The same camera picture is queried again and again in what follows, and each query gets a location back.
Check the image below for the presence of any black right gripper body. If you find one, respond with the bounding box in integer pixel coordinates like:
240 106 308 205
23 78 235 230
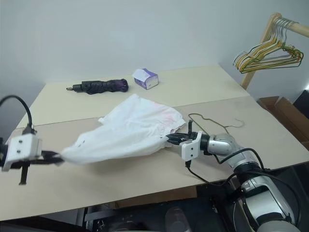
182 120 197 144

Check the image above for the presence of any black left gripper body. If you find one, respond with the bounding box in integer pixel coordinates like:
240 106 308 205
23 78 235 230
9 151 49 186

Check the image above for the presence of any white shirt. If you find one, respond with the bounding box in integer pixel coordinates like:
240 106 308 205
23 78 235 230
61 93 186 165

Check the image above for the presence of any purple white tissue box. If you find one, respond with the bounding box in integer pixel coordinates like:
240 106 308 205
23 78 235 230
132 68 159 90

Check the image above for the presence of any folded black purple umbrella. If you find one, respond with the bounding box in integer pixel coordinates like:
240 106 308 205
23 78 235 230
66 78 129 95

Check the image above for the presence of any brown cardboard box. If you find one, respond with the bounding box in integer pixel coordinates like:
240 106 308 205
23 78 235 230
256 96 309 152

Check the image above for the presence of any bunch of hangers on rack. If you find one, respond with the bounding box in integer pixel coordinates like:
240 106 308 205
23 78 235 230
235 18 301 71

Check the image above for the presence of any dark object beside box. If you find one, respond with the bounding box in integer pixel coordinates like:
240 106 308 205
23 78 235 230
293 83 309 117

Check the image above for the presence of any wooden clothes rack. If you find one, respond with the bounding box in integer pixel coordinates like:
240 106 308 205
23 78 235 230
240 13 309 91

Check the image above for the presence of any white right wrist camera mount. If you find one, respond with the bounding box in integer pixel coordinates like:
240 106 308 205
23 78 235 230
179 131 203 161

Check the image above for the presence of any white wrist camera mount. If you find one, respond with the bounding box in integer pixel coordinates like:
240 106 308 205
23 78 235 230
179 131 203 161
0 133 43 172

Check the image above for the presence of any bare wire hanger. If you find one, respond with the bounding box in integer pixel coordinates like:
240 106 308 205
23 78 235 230
188 113 245 136

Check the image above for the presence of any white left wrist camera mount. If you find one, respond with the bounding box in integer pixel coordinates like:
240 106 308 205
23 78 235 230
0 133 43 172

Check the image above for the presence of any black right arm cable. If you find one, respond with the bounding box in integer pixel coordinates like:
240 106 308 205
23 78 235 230
185 147 309 194

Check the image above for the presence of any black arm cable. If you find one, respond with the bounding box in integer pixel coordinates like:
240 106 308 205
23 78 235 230
0 95 36 134
185 147 309 194

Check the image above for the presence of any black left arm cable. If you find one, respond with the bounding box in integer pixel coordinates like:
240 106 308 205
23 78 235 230
0 95 36 134

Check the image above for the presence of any white wire hanger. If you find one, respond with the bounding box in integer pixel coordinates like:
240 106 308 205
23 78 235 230
232 17 295 66

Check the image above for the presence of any green wire hanger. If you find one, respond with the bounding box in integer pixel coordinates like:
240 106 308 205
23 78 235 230
239 43 305 73

